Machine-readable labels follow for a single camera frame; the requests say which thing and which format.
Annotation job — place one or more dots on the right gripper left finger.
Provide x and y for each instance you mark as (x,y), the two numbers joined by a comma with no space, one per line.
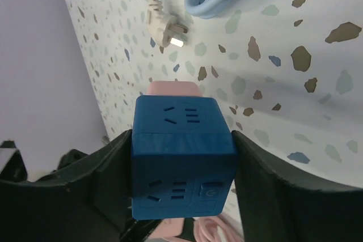
(88,198)

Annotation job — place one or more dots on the blue cube socket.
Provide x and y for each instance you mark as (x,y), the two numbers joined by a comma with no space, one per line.
(183,157)

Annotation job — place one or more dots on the white power strip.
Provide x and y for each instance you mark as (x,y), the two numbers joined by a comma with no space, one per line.
(162,26)

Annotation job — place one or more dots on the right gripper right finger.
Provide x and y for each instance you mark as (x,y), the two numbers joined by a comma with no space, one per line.
(280,202)

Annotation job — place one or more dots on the pink power strip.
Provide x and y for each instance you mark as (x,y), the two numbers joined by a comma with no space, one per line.
(213,228)

